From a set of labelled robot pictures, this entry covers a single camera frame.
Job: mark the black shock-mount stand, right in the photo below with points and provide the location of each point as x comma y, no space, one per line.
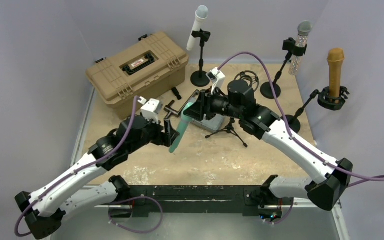
324,99

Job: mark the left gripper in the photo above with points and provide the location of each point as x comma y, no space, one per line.
166,138

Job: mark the glitter silver microphone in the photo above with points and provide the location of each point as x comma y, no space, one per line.
303,29

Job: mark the gold microphone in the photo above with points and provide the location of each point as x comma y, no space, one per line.
335,59

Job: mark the mint green microphone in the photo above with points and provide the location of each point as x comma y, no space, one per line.
181,128

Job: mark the grey plastic case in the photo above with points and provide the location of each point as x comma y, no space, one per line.
212,125

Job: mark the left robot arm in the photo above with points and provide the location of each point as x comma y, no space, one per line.
45,209

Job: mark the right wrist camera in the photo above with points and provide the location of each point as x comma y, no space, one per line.
217,79

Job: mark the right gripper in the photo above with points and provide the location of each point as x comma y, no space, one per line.
203,105

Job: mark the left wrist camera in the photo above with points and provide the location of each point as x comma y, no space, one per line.
150,109

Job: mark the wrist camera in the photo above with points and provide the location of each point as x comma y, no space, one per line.
150,109
217,79

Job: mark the tan plastic tool case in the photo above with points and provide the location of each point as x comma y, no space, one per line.
150,68

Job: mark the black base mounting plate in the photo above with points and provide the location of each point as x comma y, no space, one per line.
247,200

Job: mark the black round-base stand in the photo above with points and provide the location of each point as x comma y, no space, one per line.
265,89
198,78

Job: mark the white microphone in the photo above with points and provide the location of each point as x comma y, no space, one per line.
201,15

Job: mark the small black cylinder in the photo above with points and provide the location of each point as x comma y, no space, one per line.
176,93

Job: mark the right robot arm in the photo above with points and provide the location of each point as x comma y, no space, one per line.
327,179

